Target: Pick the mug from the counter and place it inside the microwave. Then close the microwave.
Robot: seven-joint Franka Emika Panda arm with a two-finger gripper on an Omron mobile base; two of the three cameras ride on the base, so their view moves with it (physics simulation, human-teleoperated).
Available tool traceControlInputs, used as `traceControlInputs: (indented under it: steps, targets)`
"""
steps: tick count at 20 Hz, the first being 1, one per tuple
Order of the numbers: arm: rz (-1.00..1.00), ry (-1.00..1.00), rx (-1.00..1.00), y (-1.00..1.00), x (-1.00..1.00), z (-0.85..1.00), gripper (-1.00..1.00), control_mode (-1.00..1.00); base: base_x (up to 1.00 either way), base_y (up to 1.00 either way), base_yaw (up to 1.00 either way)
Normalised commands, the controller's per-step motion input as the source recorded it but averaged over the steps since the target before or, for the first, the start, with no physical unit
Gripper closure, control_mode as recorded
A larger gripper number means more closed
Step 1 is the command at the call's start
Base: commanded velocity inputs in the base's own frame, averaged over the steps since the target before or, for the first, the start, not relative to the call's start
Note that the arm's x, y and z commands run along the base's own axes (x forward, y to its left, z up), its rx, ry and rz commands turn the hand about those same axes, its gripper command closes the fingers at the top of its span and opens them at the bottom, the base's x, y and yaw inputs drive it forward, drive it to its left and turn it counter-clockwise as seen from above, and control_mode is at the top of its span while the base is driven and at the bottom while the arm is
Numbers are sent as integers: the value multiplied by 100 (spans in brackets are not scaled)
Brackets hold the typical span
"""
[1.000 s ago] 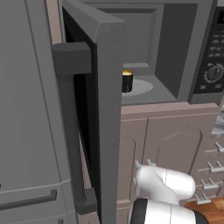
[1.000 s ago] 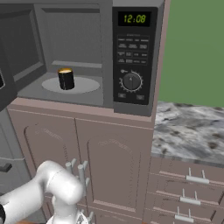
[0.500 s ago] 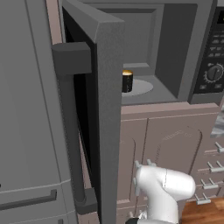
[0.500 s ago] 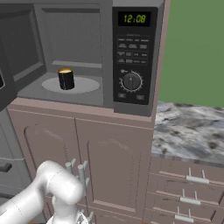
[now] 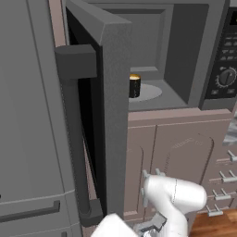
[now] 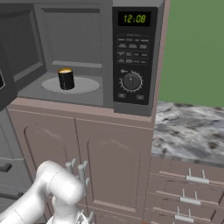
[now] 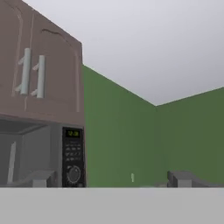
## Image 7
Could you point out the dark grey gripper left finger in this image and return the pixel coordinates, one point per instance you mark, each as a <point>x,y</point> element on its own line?
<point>40,178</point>

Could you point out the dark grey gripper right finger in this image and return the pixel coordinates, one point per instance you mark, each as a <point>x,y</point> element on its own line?
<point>182,178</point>

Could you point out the white wall socket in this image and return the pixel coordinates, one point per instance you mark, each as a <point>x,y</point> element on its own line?
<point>132,177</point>

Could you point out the grey microwave door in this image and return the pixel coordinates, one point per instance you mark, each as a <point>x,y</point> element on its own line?
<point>11,163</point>

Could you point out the grey microwave oven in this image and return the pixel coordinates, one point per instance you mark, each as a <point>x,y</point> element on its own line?
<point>55,151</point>

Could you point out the brown cupboard door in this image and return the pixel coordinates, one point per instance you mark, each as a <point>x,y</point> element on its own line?
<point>58,75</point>
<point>11,58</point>

